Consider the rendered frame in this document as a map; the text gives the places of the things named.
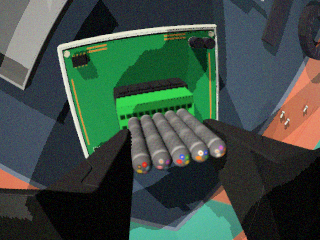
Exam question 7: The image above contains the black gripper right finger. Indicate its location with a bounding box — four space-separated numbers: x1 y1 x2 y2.
203 119 320 240

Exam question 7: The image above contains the dark blue work mat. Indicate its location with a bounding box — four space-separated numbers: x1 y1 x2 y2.
0 0 320 231

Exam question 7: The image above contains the green circuit board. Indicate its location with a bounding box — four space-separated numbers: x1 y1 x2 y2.
63 31 216 156

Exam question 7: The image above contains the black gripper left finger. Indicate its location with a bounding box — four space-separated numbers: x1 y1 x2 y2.
0 128 133 240

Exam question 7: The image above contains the green power plug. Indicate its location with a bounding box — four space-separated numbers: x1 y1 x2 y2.
116 87 227 175

